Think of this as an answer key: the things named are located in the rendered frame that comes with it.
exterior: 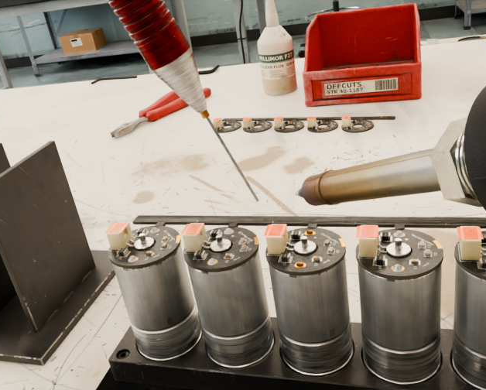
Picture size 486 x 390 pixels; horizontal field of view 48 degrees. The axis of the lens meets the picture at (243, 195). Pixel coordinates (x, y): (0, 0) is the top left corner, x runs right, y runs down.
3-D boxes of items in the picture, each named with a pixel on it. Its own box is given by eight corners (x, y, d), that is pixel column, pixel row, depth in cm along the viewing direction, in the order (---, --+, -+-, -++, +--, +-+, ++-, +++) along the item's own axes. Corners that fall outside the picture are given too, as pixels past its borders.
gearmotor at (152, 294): (193, 381, 19) (162, 263, 17) (131, 374, 20) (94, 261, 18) (213, 334, 21) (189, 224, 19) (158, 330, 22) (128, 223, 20)
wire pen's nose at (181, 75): (182, 114, 14) (151, 64, 13) (219, 93, 14) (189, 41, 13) (184, 128, 13) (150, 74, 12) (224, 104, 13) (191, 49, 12)
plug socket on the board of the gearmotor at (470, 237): (491, 261, 15) (491, 241, 15) (457, 260, 15) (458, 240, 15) (487, 245, 16) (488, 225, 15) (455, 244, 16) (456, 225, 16)
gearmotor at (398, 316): (441, 408, 17) (444, 274, 15) (361, 399, 18) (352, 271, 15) (438, 351, 19) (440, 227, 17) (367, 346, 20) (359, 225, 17)
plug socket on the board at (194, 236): (207, 253, 18) (203, 235, 17) (183, 252, 18) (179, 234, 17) (214, 239, 18) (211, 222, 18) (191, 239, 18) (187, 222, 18)
